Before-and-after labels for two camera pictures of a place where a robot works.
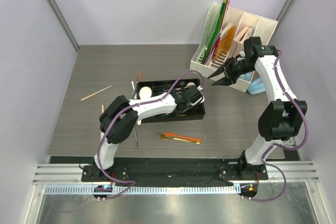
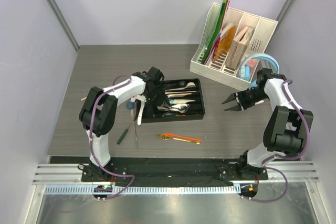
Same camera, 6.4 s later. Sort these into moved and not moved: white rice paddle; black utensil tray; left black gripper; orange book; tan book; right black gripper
Moved: left black gripper; right black gripper
Not moved: orange book; white rice paddle; black utensil tray; tan book
